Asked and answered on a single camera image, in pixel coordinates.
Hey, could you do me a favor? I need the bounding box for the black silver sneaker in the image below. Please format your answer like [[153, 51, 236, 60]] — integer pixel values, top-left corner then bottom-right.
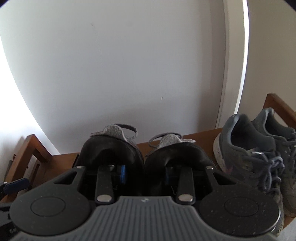
[[73, 123, 144, 205], [144, 133, 215, 205]]

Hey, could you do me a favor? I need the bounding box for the grey blue sneaker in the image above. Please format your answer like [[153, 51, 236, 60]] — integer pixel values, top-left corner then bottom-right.
[[252, 108, 295, 217], [213, 114, 285, 236]]

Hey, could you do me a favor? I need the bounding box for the brown wooden shoe rack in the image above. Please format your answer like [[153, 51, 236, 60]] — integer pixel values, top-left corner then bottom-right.
[[4, 93, 296, 230]]

